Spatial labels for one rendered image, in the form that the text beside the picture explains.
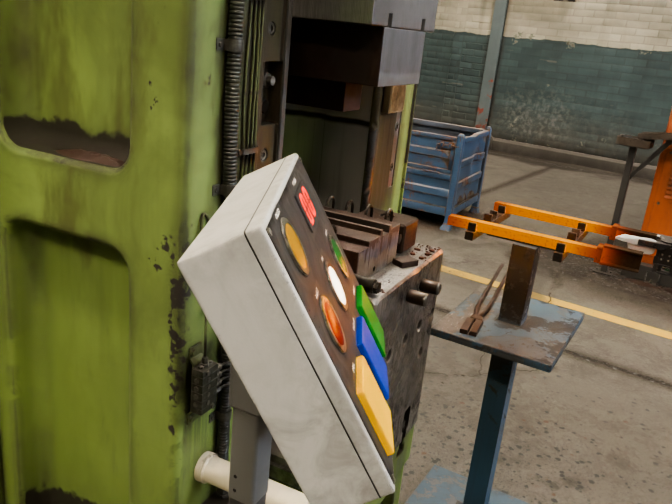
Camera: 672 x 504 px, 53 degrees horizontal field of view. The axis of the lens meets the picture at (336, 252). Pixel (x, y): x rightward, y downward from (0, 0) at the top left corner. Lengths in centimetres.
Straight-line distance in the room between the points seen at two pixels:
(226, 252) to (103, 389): 78
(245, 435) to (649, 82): 820
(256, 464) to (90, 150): 58
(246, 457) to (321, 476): 21
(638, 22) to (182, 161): 809
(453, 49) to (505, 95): 96
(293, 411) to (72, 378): 79
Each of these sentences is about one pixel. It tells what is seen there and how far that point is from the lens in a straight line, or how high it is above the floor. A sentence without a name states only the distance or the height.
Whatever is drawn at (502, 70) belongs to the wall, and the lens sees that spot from 923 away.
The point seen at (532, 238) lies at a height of 94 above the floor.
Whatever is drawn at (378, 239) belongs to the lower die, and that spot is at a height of 98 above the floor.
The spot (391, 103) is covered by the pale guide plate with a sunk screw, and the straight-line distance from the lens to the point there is 154.
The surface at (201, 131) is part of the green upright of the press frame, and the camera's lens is 97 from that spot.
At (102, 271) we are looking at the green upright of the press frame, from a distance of 120.
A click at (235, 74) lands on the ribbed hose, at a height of 128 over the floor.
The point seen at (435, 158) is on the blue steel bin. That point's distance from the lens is 506.
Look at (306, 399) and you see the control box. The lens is 60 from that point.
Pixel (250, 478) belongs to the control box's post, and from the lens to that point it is 85.
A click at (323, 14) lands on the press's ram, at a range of 113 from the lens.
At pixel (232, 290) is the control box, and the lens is 56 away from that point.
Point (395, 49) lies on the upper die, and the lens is 119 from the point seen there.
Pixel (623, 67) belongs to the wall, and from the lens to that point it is 883.
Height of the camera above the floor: 136
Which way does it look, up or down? 18 degrees down
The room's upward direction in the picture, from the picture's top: 6 degrees clockwise
